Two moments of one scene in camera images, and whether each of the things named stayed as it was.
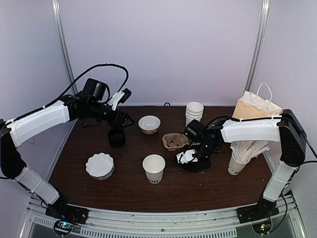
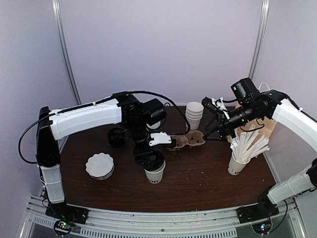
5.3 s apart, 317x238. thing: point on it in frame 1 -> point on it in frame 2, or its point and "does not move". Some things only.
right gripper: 202,167 -> 227,127
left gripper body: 113,122 -> 138,152
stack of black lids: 116,137 does not move
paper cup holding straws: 235,167 does not move
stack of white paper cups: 194,111 does not move
